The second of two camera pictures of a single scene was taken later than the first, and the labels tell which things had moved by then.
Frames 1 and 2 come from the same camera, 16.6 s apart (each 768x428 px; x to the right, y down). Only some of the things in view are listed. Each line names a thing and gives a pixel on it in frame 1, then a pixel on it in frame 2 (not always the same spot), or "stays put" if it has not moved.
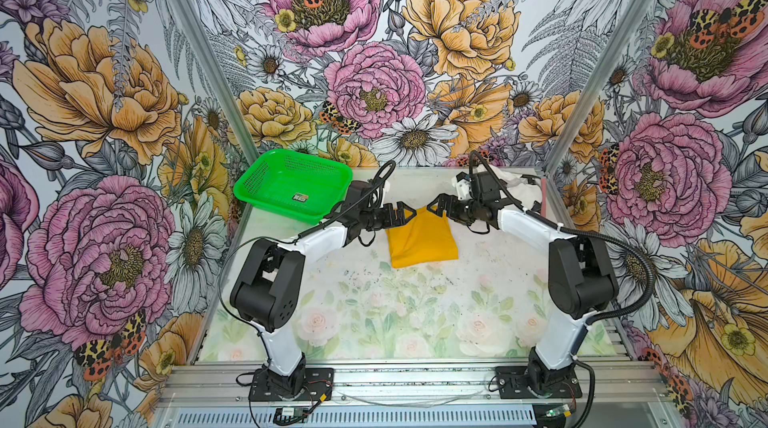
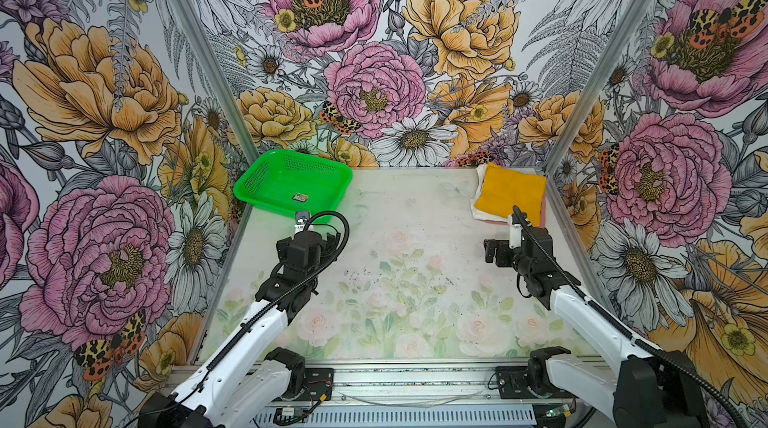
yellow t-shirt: (424, 238) → (503, 188)
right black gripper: (441, 198) → (502, 247)
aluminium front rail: (407, 384) stays put
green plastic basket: (302, 186) stays put
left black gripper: (401, 215) → (282, 246)
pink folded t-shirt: (543, 197) stays put
